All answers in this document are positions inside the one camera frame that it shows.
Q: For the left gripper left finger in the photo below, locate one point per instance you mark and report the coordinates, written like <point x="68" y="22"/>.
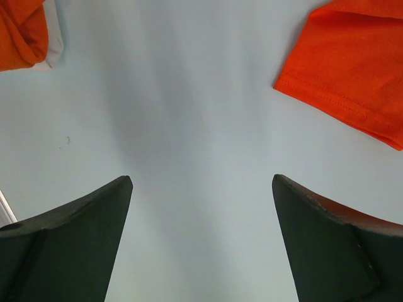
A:
<point x="67" y="253"/>

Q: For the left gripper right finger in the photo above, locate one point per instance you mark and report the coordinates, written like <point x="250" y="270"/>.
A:
<point x="337" y="253"/>

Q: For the orange t shirt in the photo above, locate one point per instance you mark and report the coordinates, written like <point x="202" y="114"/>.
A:
<point x="24" y="34"/>
<point x="347" y="62"/>

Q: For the folded white t shirt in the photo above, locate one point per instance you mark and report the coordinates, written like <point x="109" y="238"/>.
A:
<point x="55" y="40"/>

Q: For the folded orange t shirt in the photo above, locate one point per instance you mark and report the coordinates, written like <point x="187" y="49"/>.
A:
<point x="24" y="34"/>

